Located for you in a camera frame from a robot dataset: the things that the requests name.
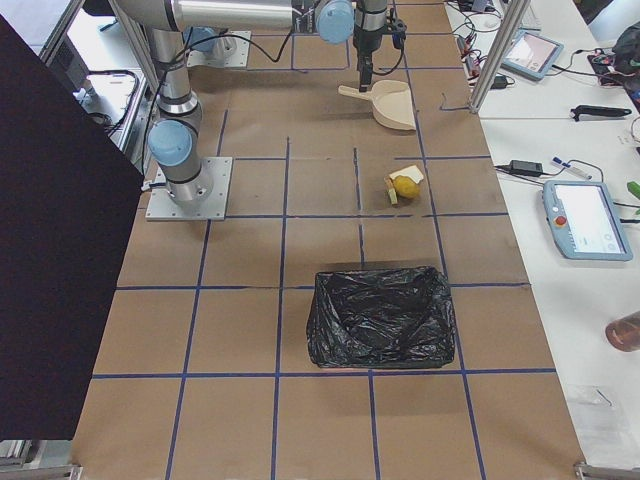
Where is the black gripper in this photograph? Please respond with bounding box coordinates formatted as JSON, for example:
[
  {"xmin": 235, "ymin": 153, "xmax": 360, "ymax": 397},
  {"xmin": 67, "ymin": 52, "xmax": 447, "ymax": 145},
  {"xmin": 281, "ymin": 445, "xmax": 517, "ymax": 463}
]
[{"xmin": 353, "ymin": 19, "xmax": 388, "ymax": 92}]

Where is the beige plastic dustpan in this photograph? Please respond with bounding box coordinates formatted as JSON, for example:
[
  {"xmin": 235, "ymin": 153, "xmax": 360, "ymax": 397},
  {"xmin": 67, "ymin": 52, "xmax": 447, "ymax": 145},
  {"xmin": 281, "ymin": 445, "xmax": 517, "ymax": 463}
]
[{"xmin": 338, "ymin": 80, "xmax": 416, "ymax": 131}]

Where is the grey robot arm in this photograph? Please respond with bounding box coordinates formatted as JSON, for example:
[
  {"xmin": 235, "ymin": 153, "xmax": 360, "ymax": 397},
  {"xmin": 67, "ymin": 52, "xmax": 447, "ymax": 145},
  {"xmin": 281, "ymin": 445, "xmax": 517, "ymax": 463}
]
[{"xmin": 112, "ymin": 1, "xmax": 393, "ymax": 220}]

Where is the black bag lined bin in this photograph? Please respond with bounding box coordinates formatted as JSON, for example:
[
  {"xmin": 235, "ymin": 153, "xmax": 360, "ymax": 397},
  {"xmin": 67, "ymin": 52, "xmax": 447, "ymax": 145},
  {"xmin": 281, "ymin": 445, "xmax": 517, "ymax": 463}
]
[{"xmin": 306, "ymin": 266, "xmax": 456, "ymax": 369}]

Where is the bread slice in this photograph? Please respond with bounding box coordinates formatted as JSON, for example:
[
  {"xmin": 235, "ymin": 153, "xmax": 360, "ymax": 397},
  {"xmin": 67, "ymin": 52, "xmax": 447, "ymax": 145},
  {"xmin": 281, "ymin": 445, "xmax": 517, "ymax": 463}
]
[{"xmin": 388, "ymin": 165, "xmax": 424, "ymax": 184}]

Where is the small brown cracker piece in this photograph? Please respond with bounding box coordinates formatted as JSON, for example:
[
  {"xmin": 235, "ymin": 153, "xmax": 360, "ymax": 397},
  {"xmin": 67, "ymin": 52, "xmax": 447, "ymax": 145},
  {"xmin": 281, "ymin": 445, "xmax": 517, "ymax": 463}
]
[{"xmin": 384, "ymin": 178, "xmax": 398, "ymax": 205}]

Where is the yellow lemon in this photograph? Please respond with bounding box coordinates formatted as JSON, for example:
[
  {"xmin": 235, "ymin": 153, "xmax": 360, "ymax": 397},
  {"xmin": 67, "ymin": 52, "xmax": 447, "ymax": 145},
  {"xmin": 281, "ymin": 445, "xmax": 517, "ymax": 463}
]
[{"xmin": 392, "ymin": 175, "xmax": 420, "ymax": 199}]

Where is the far teach pendant tablet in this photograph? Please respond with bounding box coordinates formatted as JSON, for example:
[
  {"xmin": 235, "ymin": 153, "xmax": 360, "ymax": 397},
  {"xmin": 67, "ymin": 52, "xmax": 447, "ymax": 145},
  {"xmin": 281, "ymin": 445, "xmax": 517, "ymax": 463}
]
[{"xmin": 501, "ymin": 31, "xmax": 564, "ymax": 81}]

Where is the teach pendant tablet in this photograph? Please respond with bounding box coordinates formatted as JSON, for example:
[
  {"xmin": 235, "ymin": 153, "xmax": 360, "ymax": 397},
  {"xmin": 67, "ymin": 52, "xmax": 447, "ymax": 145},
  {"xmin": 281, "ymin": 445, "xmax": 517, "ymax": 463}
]
[
  {"xmin": 501, "ymin": 31, "xmax": 564, "ymax": 81},
  {"xmin": 542, "ymin": 180, "xmax": 633, "ymax": 261}
]

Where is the black power adapter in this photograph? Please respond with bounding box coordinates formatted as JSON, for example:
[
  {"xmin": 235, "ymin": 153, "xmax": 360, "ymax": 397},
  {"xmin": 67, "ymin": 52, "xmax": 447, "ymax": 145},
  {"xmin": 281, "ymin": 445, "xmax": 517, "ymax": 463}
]
[{"xmin": 508, "ymin": 160, "xmax": 544, "ymax": 177}]

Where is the black handheld tool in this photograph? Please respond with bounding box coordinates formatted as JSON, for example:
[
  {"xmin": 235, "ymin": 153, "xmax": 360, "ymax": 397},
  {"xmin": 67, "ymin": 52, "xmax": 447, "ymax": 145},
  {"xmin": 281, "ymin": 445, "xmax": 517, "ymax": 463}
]
[{"xmin": 570, "ymin": 104, "xmax": 632, "ymax": 122}]

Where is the near teach pendant tablet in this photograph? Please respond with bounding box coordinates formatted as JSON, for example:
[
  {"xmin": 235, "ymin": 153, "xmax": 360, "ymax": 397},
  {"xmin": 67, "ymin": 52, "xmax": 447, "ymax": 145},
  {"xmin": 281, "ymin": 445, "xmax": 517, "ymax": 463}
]
[{"xmin": 542, "ymin": 180, "xmax": 633, "ymax": 261}]

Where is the black side panel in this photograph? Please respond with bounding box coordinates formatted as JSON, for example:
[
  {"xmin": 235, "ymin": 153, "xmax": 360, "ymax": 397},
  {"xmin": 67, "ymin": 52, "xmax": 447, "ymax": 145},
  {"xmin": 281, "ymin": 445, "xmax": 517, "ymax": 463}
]
[{"xmin": 1, "ymin": 23, "xmax": 142, "ymax": 440}]

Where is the brown bottle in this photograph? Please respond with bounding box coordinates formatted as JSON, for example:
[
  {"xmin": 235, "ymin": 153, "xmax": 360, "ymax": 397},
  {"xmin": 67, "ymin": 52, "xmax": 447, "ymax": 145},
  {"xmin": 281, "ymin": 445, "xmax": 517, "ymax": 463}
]
[{"xmin": 605, "ymin": 311, "xmax": 639, "ymax": 352}]

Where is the aluminium frame post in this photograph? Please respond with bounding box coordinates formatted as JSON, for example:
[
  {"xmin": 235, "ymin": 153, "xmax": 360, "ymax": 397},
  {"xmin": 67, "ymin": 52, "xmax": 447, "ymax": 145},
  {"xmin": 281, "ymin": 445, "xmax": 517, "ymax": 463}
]
[{"xmin": 468, "ymin": 0, "xmax": 530, "ymax": 114}]

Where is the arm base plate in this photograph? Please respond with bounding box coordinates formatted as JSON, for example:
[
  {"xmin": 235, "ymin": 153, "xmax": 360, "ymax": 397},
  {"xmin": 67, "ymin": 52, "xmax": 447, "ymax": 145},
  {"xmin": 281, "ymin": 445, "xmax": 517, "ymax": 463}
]
[
  {"xmin": 187, "ymin": 31, "xmax": 251, "ymax": 69},
  {"xmin": 146, "ymin": 157, "xmax": 233, "ymax": 221}
]

